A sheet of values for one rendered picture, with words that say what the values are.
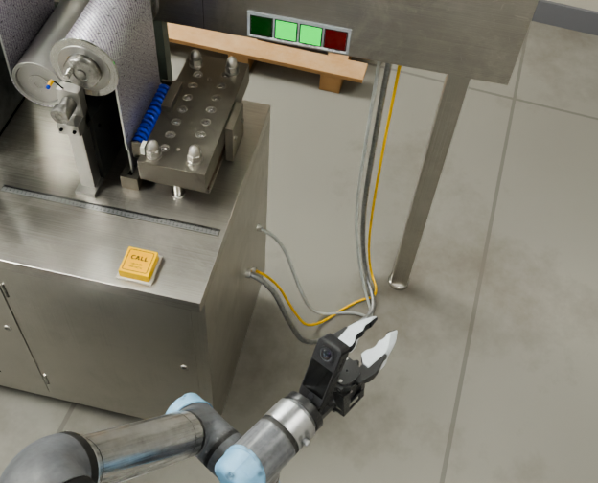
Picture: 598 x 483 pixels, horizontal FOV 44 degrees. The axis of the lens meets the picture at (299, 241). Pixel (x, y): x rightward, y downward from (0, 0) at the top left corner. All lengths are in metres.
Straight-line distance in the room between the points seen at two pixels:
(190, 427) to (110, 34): 0.86
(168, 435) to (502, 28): 1.14
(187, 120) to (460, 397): 1.37
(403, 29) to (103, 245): 0.85
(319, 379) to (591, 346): 1.86
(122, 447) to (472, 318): 1.93
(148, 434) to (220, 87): 1.06
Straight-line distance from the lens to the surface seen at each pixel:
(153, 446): 1.11
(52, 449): 0.96
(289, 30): 1.84
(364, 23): 1.80
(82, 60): 1.62
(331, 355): 1.12
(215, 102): 1.88
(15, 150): 2.02
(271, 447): 1.13
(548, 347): 2.84
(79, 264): 1.75
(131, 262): 1.71
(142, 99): 1.84
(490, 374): 2.71
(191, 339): 1.87
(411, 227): 2.52
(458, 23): 1.77
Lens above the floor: 2.30
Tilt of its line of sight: 53 degrees down
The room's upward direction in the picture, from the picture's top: 5 degrees clockwise
